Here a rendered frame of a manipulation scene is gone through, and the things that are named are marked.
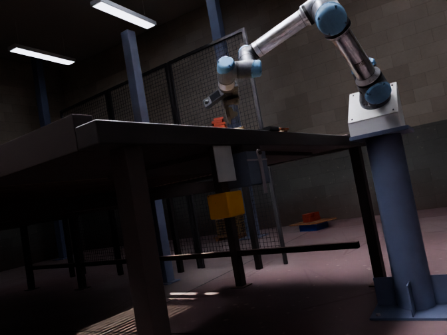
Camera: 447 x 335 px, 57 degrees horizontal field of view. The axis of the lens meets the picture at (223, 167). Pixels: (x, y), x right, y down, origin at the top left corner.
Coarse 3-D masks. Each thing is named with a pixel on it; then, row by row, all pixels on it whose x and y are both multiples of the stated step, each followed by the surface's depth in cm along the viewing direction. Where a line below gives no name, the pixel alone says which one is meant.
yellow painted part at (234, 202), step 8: (208, 152) 136; (216, 176) 134; (216, 184) 134; (224, 184) 135; (216, 192) 135; (224, 192) 134; (232, 192) 132; (240, 192) 135; (208, 200) 133; (216, 200) 131; (224, 200) 129; (232, 200) 131; (240, 200) 134; (216, 208) 131; (224, 208) 129; (232, 208) 130; (240, 208) 133; (216, 216) 131; (224, 216) 129; (232, 216) 129
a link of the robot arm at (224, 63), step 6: (222, 60) 176; (228, 60) 176; (222, 66) 174; (228, 66) 174; (234, 66) 177; (222, 72) 177; (228, 72) 177; (234, 72) 177; (222, 78) 180; (228, 78) 180; (234, 78) 181; (228, 84) 183
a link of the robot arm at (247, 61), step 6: (240, 60) 183; (246, 60) 179; (252, 60) 178; (258, 60) 178; (240, 66) 177; (246, 66) 177; (252, 66) 177; (258, 66) 177; (240, 72) 177; (246, 72) 178; (252, 72) 178; (258, 72) 178
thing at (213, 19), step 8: (208, 0) 653; (216, 0) 653; (208, 8) 654; (216, 8) 648; (216, 16) 647; (216, 24) 647; (216, 32) 647; (224, 32) 657; (216, 48) 648; (224, 48) 646; (232, 104) 636; (232, 120) 637; (256, 216) 634; (248, 232) 628
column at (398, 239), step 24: (384, 144) 198; (384, 168) 198; (384, 192) 199; (408, 192) 197; (384, 216) 200; (408, 216) 195; (408, 240) 194; (408, 264) 194; (384, 288) 207; (408, 288) 187; (432, 288) 196; (384, 312) 197; (408, 312) 191; (432, 312) 186
